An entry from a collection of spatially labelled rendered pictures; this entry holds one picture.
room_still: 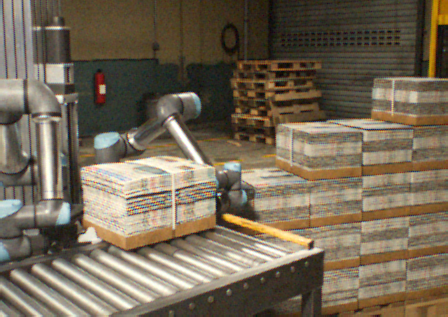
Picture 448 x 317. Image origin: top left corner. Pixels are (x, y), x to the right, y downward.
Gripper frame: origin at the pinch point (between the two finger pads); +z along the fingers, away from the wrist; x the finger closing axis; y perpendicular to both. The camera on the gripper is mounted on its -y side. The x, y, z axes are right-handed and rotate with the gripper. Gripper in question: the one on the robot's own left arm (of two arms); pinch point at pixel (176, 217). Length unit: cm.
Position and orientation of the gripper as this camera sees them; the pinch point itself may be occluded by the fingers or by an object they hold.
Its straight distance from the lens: 226.0
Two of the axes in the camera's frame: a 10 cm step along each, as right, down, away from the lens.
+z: -7.5, 1.1, -6.5
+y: 0.0, -9.9, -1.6
